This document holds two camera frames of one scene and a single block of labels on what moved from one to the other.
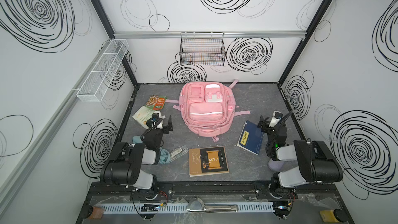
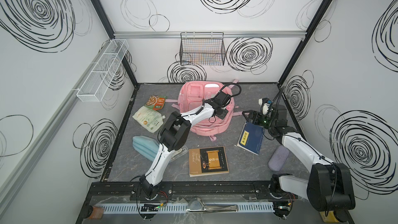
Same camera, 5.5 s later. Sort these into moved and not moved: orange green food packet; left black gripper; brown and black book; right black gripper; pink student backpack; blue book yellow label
Moved: left black gripper; right black gripper
Not moved: orange green food packet; brown and black book; blue book yellow label; pink student backpack
